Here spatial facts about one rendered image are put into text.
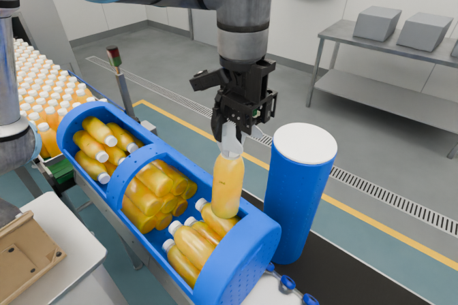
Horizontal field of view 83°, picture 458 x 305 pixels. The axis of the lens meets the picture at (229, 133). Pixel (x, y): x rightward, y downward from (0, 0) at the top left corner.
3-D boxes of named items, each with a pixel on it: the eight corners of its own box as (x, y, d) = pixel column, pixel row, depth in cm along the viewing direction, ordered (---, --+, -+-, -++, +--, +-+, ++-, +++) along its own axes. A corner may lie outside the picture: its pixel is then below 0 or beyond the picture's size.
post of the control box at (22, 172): (86, 267, 174) (6, 160, 112) (83, 263, 177) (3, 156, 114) (91, 262, 177) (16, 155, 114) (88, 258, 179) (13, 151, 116)
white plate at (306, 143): (341, 131, 121) (341, 133, 122) (283, 116, 131) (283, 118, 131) (331, 171, 102) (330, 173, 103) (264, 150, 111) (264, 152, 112)
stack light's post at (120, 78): (152, 194, 221) (117, 75, 152) (149, 192, 223) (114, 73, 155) (156, 191, 224) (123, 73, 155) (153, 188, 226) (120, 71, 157)
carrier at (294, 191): (307, 233, 177) (267, 217, 187) (341, 133, 122) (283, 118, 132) (296, 273, 157) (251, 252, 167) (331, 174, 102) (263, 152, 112)
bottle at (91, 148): (93, 135, 112) (114, 154, 103) (79, 147, 110) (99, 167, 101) (82, 126, 107) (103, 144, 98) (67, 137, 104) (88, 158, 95)
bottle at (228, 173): (218, 194, 68) (223, 138, 58) (242, 204, 66) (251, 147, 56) (205, 213, 62) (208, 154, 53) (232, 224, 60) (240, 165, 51)
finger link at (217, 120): (215, 146, 47) (219, 101, 43) (208, 141, 48) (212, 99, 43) (232, 136, 50) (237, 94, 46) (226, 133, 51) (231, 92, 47)
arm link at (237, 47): (205, 25, 37) (242, 13, 42) (207, 56, 40) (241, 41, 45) (246, 37, 33) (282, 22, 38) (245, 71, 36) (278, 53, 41)
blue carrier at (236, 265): (215, 339, 68) (207, 300, 50) (72, 171, 114) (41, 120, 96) (277, 257, 84) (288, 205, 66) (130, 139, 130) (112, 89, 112)
